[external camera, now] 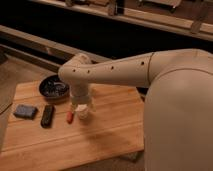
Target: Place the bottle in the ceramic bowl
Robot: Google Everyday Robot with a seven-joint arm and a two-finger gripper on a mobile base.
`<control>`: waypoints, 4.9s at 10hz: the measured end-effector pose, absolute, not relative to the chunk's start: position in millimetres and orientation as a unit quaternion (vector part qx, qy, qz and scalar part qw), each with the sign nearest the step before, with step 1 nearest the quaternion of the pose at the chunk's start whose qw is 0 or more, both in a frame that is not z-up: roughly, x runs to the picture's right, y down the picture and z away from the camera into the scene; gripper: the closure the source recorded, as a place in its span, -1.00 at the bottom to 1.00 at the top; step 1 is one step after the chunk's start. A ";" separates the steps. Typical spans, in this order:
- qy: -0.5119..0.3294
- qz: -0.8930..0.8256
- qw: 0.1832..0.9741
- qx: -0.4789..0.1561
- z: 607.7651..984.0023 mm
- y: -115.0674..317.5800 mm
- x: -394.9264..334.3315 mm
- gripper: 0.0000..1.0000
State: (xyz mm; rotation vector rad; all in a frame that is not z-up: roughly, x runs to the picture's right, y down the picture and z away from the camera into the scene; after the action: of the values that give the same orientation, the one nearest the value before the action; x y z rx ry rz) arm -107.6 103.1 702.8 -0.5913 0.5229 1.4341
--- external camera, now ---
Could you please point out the blue sponge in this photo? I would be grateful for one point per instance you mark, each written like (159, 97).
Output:
(25, 111)

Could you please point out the wooden cutting board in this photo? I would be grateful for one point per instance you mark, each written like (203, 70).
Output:
(114, 127)

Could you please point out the red marker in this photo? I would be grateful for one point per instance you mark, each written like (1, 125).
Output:
(70, 117)

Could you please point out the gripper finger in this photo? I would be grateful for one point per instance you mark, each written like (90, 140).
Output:
(90, 106)
(72, 108)

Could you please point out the black remote control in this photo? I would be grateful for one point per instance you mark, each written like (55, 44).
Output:
(47, 116)

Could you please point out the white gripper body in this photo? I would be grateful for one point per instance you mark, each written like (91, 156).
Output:
(79, 94)

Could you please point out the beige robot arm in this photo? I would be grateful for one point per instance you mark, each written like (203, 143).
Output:
(178, 109)

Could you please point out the dark ceramic bowl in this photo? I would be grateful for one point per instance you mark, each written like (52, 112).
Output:
(53, 88)

